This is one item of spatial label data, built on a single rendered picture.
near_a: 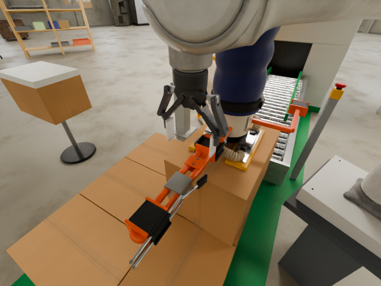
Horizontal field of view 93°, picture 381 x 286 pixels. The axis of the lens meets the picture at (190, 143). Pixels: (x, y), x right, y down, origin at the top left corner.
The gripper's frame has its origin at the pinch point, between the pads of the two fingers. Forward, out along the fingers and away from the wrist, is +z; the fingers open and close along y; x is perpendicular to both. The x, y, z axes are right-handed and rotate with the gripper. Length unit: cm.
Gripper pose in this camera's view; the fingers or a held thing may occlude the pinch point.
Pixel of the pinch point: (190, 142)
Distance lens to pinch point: 50.8
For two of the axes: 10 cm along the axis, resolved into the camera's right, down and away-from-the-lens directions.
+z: 0.0, 7.9, 6.2
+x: -5.2, 5.3, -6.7
